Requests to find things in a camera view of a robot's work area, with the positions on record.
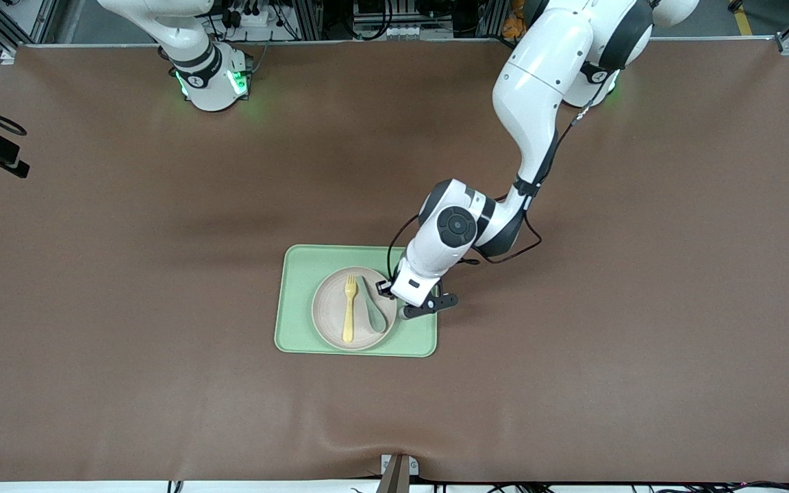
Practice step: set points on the pale green plastic spoon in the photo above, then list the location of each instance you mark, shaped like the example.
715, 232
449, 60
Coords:
375, 316

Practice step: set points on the white power strip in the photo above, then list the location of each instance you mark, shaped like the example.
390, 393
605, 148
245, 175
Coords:
254, 17

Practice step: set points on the orange packaged goods pile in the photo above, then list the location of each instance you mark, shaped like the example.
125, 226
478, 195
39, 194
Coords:
514, 24

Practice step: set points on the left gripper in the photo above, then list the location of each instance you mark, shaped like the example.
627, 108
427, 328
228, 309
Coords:
384, 287

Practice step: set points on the aluminium frame rack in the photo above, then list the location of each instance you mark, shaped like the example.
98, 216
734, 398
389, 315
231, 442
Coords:
312, 17

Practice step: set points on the white round ridged plate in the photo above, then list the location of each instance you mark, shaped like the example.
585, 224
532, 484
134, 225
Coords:
329, 311

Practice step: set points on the yellow plastic fork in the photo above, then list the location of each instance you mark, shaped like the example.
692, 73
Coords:
348, 315

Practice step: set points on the metal table edge bracket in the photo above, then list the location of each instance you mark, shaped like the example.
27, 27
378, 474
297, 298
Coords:
398, 469

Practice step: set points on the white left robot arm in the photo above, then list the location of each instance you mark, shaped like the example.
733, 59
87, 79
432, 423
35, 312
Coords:
538, 82

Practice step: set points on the light green rectangular tray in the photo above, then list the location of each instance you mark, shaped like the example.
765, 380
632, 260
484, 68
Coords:
298, 329

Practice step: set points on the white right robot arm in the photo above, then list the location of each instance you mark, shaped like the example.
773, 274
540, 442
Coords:
206, 75

